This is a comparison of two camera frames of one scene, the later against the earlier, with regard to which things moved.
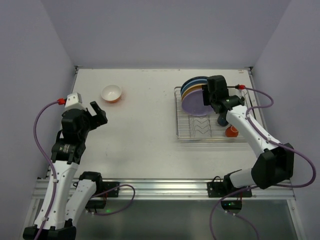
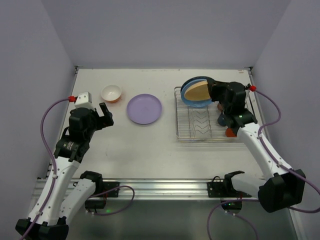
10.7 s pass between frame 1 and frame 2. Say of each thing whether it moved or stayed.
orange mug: stayed
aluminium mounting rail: stayed
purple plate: moved
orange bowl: stayed
